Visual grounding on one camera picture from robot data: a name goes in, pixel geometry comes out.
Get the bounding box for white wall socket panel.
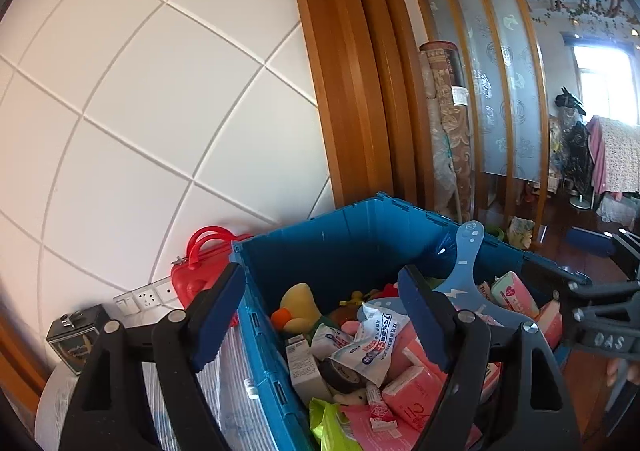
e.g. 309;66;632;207
113;277;179;317

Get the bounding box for colourful sanitary pad pack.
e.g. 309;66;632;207
490;271;539;319

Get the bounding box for blue plastic storage crate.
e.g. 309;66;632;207
228;191;594;451

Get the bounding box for rolled carpet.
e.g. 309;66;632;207
419;41;472;222

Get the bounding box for black gift bag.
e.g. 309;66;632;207
46;305;111;376

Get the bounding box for yellow duck plush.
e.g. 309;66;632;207
270;283;321;335

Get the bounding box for pink white tissue pack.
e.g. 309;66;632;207
382;365;444;431

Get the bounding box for white wipes sachet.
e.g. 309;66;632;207
330;303;409;387

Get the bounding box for white blue medicine box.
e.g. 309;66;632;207
285;335;333;405

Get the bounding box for small plush toy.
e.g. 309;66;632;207
333;388;368;407

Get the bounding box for black tape roll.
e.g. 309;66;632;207
318;358;364;393

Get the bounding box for red plastic bear case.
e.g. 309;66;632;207
170;226;250;309

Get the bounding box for red white ointment box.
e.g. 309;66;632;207
366;382;397;431

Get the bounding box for pink wet wipes pack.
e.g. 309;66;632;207
341;405;420;451

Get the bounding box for green wet wipes pack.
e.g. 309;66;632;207
309;398;362;451

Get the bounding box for blue plastic hanger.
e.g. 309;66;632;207
369;212;536;329

